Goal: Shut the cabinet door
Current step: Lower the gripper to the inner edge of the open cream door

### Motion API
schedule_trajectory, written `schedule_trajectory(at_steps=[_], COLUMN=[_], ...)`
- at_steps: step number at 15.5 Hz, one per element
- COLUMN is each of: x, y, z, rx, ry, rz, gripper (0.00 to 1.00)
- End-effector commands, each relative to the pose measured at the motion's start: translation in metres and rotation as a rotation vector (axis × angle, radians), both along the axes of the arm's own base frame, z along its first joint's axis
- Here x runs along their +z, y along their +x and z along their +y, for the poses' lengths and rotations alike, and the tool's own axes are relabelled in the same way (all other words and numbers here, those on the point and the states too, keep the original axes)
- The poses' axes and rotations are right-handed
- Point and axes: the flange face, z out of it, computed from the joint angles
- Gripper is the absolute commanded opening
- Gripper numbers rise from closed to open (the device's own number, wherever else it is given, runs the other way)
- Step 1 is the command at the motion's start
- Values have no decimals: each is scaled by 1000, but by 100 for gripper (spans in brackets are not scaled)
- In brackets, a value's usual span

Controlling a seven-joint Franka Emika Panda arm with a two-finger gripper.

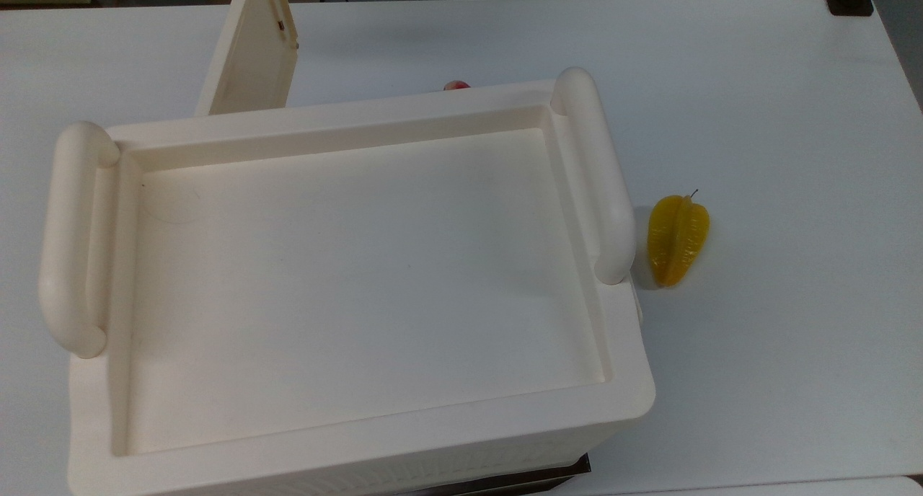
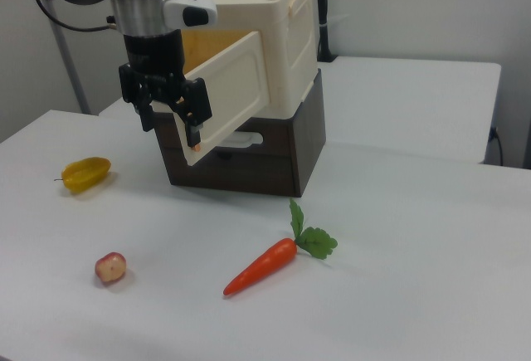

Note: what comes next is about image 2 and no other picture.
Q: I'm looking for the cream plastic cabinet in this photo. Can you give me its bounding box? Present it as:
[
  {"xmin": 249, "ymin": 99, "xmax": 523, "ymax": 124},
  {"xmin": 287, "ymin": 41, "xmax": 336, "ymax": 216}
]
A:
[{"xmin": 176, "ymin": 0, "xmax": 321, "ymax": 120}]

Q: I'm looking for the cream cabinet door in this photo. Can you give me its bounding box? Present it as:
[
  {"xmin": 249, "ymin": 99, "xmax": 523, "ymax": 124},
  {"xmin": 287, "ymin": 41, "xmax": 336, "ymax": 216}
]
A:
[{"xmin": 148, "ymin": 30, "xmax": 274, "ymax": 168}]

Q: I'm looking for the yellow toy star fruit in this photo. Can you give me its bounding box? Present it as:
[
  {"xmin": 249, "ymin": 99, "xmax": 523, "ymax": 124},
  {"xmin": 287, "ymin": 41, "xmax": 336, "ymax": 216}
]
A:
[{"xmin": 53, "ymin": 156, "xmax": 113, "ymax": 194}]

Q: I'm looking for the small red toy fruit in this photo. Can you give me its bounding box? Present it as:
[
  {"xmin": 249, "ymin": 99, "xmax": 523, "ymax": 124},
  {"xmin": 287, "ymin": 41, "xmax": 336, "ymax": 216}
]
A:
[{"xmin": 95, "ymin": 251, "xmax": 127, "ymax": 284}]

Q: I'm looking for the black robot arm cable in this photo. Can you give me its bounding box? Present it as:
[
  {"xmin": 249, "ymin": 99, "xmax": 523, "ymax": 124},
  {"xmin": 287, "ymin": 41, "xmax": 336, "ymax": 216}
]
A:
[{"xmin": 33, "ymin": 0, "xmax": 116, "ymax": 32}]

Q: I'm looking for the black camera stand pole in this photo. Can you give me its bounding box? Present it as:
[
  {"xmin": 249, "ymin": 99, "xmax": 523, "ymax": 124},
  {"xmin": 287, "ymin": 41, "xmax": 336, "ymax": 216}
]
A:
[{"xmin": 315, "ymin": 0, "xmax": 338, "ymax": 63}]

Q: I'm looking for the grey partition post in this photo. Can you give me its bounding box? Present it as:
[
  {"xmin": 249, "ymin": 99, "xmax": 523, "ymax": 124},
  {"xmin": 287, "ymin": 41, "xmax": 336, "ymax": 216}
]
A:
[{"xmin": 48, "ymin": 19, "xmax": 91, "ymax": 115}]

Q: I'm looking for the white drawer handle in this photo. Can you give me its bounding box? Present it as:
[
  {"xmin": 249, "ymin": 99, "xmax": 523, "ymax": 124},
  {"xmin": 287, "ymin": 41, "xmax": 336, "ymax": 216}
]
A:
[{"xmin": 217, "ymin": 129, "xmax": 265, "ymax": 149}]

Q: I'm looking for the orange toy carrot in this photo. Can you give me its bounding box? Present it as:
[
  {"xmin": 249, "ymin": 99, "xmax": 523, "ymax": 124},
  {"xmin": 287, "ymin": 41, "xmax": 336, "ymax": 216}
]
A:
[{"xmin": 222, "ymin": 198, "xmax": 339, "ymax": 297}]

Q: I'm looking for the dark brown wooden drawer box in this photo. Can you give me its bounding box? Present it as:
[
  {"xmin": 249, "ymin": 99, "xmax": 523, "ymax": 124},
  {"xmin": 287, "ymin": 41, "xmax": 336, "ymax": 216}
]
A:
[{"xmin": 153, "ymin": 68, "xmax": 329, "ymax": 199}]

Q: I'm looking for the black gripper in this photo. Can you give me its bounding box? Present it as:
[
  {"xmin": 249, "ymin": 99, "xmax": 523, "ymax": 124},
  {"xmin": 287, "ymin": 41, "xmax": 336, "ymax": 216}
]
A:
[{"xmin": 118, "ymin": 30, "xmax": 214, "ymax": 149}]

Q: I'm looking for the black power cable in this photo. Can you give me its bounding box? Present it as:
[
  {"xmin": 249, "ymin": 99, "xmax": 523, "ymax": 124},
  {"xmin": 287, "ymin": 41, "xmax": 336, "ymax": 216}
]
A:
[{"xmin": 489, "ymin": 126, "xmax": 505, "ymax": 167}]

